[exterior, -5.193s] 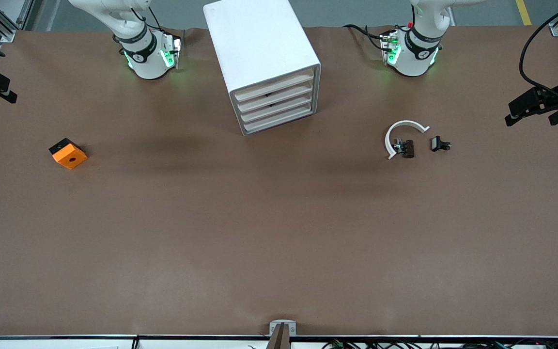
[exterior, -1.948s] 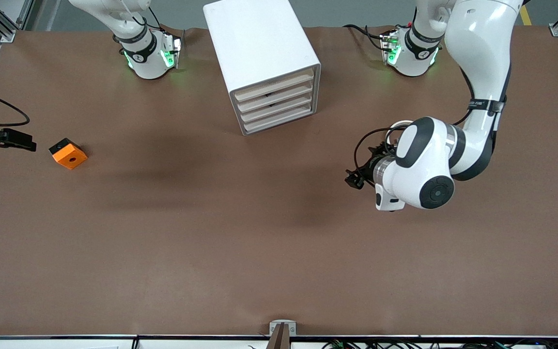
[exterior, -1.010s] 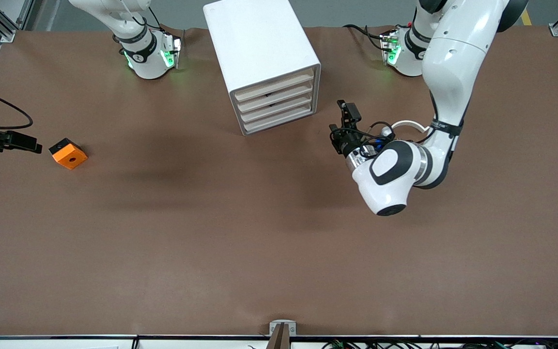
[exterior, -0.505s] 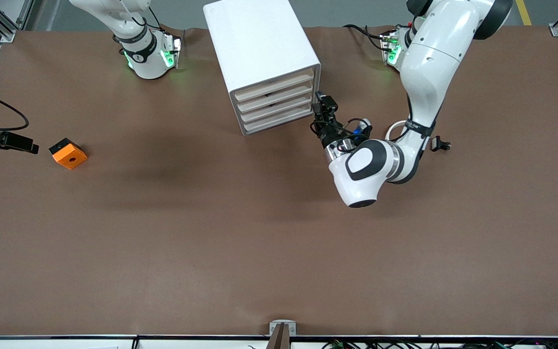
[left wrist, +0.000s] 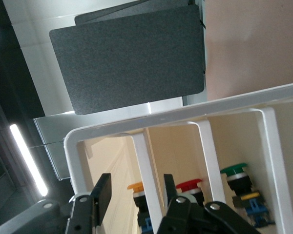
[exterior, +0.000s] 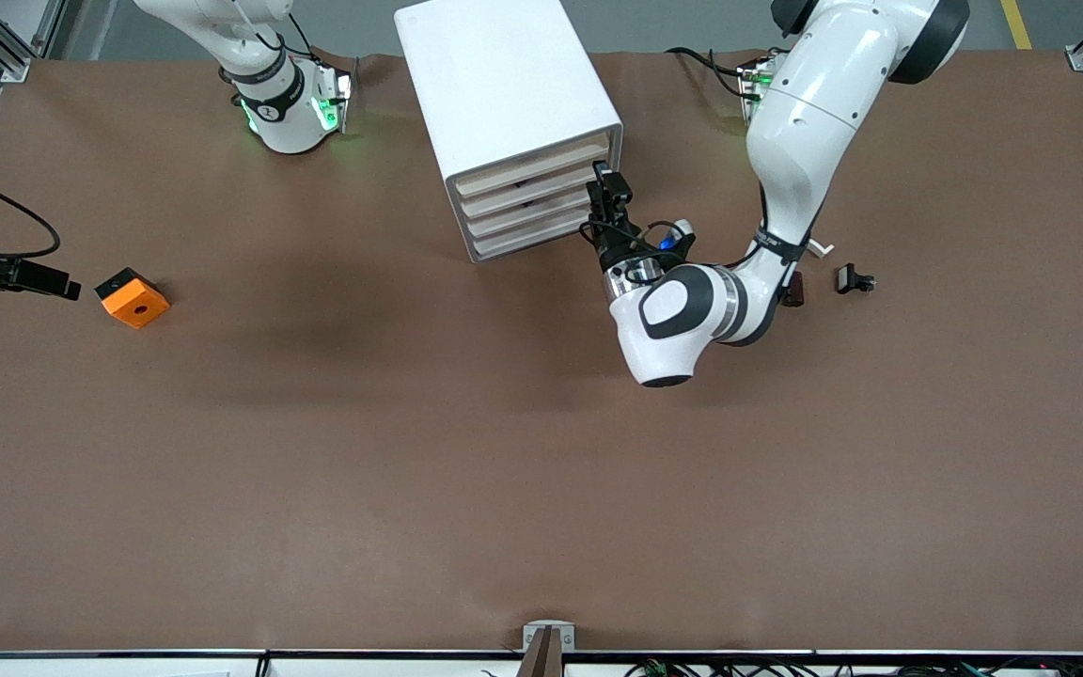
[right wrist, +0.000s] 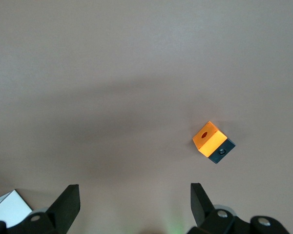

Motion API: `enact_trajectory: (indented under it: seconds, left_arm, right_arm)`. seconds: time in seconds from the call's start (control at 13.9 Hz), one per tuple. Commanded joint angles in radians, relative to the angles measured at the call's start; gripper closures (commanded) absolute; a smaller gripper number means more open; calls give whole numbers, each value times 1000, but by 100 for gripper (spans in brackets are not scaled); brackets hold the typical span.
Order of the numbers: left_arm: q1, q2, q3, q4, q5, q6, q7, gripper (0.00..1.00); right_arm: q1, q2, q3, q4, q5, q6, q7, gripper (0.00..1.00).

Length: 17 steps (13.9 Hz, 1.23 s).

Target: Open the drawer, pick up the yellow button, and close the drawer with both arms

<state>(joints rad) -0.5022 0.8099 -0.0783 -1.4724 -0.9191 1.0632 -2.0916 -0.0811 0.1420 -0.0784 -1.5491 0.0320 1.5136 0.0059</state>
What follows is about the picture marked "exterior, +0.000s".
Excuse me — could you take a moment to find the white table edge rail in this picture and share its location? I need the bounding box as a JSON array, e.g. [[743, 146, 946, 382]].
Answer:
[[0, 649, 1083, 677]]

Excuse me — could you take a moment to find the orange box with black part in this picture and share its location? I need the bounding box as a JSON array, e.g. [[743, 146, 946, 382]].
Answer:
[[94, 267, 171, 330]]

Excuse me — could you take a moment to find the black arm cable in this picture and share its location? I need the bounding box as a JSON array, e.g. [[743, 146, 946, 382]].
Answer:
[[581, 218, 693, 285], [0, 165, 61, 260]]

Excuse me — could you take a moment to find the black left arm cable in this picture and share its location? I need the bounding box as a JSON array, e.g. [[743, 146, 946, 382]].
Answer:
[[581, 218, 693, 285]]

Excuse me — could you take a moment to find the dark camera mount post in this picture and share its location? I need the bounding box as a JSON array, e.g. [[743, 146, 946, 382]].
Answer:
[[517, 627, 563, 677]]

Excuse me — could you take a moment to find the metal base connector bracket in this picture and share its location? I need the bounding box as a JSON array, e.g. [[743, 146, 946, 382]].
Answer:
[[737, 56, 779, 129], [314, 62, 356, 134]]

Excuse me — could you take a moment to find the silver aluminium bar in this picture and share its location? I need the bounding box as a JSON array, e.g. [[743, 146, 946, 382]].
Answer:
[[453, 134, 612, 200]]

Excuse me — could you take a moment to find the brown table cover sheet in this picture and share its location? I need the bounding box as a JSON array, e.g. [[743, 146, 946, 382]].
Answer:
[[0, 47, 1083, 656]]

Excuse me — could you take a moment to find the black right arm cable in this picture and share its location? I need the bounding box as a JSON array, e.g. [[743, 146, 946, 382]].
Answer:
[[0, 165, 61, 260]]

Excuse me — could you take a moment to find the grey metal mounting bracket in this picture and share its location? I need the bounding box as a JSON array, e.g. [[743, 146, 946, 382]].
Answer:
[[523, 621, 576, 653]]

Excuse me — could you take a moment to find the black base cable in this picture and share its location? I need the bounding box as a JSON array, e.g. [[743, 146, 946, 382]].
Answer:
[[666, 45, 751, 100], [283, 9, 359, 71]]

